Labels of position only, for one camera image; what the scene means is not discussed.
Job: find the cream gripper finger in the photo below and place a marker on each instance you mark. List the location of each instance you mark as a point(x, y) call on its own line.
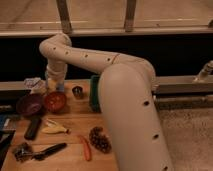
point(50, 85)

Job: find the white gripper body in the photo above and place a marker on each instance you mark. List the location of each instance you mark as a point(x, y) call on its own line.
point(56, 75)

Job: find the blue sponge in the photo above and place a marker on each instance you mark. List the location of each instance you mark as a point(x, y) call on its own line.
point(60, 87)

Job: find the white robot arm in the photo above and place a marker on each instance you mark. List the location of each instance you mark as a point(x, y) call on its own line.
point(125, 97)

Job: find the red bowl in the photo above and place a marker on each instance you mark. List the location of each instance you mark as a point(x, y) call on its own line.
point(55, 101)

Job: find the purple bowl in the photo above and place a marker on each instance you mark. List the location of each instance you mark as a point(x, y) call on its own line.
point(30, 104)

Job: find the white crumpled packet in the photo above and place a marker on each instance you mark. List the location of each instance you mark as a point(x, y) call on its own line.
point(35, 85)

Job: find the small metal cup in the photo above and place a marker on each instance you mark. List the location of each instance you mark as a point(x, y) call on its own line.
point(78, 92)

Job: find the green plastic tray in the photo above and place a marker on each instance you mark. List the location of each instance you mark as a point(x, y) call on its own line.
point(93, 97)

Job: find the banana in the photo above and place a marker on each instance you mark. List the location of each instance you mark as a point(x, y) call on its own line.
point(53, 127)

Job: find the black rectangular remote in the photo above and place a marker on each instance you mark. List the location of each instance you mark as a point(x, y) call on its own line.
point(32, 129)

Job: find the dark box at left edge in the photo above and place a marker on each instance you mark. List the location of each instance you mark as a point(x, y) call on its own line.
point(6, 135)

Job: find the crumpled dark foil wrapper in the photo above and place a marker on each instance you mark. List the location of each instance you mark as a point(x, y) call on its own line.
point(22, 152)

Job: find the bunch of dark grapes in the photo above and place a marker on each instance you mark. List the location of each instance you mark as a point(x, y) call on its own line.
point(99, 141)

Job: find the black handled tool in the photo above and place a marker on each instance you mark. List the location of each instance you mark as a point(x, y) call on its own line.
point(49, 151)

